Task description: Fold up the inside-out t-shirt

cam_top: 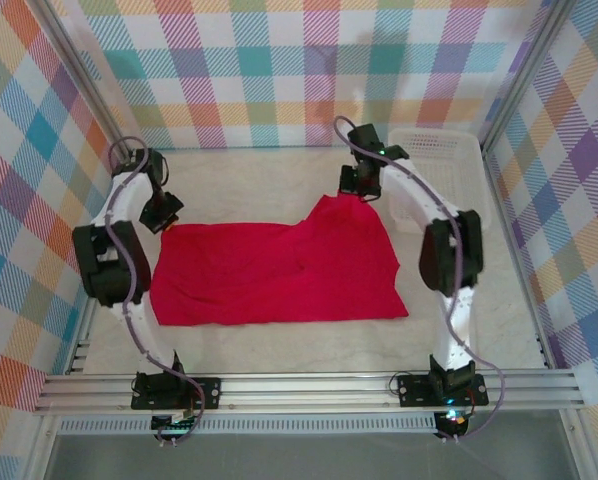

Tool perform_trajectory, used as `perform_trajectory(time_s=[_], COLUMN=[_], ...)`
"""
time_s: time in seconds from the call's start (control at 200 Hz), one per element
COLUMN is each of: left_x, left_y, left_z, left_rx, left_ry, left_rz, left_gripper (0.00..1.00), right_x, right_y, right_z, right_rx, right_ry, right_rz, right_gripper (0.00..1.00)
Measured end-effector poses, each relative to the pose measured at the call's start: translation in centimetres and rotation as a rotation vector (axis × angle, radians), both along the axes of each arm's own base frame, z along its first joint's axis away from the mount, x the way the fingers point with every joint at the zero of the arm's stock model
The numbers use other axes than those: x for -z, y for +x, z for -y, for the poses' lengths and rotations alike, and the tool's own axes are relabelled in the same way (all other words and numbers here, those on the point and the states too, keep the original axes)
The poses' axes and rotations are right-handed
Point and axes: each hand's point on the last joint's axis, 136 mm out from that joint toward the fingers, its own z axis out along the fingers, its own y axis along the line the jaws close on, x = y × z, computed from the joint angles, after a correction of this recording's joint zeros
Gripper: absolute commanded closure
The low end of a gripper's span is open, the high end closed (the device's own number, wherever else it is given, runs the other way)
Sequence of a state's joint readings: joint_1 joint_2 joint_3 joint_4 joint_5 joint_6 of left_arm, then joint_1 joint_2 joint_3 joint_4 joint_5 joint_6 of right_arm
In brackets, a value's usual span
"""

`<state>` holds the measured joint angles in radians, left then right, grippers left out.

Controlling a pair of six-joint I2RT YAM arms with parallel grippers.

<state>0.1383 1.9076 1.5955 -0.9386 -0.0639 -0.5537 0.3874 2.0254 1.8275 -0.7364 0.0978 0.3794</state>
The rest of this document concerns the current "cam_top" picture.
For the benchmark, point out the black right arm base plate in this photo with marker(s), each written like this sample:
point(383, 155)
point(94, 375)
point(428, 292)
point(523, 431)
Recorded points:
point(414, 390)

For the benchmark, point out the thin grey frame rail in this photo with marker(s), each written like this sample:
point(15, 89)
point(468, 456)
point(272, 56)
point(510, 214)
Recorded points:
point(229, 148)

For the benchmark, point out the white plastic basket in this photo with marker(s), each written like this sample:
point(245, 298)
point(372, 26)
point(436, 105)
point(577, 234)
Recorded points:
point(449, 165)

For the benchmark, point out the grey aluminium frame post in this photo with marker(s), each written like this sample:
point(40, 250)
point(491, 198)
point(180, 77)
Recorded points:
point(529, 65)
point(85, 75)

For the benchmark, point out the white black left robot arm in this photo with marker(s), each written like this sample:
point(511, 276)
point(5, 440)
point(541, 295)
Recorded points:
point(124, 200)

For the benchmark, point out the aluminium mounting rail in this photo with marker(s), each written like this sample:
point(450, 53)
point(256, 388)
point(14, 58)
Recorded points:
point(304, 392)

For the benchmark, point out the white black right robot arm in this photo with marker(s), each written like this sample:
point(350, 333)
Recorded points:
point(414, 190)

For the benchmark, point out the grey frame leg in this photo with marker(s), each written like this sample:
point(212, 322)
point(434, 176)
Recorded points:
point(41, 447)
point(581, 445)

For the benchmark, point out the red t-shirt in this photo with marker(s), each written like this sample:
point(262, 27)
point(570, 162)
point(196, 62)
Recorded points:
point(279, 275)

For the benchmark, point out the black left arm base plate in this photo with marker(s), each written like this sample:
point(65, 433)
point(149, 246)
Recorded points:
point(206, 392)

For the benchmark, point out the grey aluminium side rail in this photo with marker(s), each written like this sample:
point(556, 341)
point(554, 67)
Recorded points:
point(85, 340)
point(510, 240)

